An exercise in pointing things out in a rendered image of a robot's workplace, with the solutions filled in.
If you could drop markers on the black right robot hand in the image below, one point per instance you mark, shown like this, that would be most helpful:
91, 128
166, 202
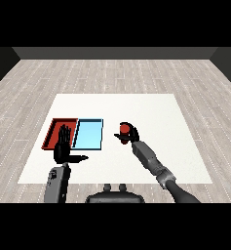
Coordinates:
133, 133

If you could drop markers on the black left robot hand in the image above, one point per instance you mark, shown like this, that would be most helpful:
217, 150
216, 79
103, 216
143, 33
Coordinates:
61, 151

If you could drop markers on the small red can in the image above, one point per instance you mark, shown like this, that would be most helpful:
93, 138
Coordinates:
123, 130

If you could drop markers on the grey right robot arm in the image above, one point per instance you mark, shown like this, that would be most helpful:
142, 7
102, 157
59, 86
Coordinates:
159, 170

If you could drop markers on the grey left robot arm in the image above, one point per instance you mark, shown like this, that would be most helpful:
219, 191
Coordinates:
57, 184

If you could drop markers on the red shallow open box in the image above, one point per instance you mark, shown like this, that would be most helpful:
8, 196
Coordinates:
54, 133

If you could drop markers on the light blue shallow open box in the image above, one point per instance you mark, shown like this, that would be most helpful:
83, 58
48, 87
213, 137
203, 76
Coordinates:
88, 134

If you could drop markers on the dark grey robot body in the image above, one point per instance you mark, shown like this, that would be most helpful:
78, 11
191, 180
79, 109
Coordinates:
114, 196

